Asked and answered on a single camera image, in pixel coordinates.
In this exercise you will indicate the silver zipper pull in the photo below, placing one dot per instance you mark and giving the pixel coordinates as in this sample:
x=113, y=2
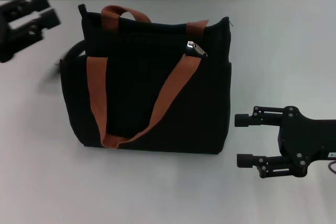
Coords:
x=196, y=48

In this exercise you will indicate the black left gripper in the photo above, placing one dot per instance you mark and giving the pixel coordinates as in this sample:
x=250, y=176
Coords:
x=4, y=43

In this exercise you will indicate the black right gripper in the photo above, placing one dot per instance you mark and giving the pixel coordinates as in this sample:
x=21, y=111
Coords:
x=304, y=140

